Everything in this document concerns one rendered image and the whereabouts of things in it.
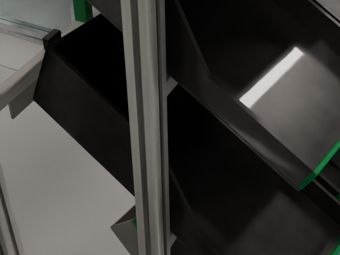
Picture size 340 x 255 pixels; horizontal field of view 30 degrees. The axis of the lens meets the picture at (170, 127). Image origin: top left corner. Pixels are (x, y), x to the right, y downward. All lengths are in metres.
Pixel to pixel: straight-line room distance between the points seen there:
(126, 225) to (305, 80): 0.22
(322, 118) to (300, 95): 0.02
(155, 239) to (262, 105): 0.14
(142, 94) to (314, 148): 0.12
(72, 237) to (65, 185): 0.12
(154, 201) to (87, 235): 0.57
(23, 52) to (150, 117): 1.06
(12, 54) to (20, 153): 0.33
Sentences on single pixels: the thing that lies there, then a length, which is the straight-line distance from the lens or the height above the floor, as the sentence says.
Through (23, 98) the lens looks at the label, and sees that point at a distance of 0.61.
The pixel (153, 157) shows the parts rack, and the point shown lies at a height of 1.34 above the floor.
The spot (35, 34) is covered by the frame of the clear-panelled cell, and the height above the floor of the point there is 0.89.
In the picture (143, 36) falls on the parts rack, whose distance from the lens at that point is 0.38.
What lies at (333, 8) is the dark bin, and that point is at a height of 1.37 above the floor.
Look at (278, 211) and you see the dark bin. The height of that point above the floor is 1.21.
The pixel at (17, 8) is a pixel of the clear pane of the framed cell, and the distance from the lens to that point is 1.48.
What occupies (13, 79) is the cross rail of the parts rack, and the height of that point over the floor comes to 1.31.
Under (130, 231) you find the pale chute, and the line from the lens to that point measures 0.58.
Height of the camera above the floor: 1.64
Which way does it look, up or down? 40 degrees down
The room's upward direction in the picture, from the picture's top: 1 degrees counter-clockwise
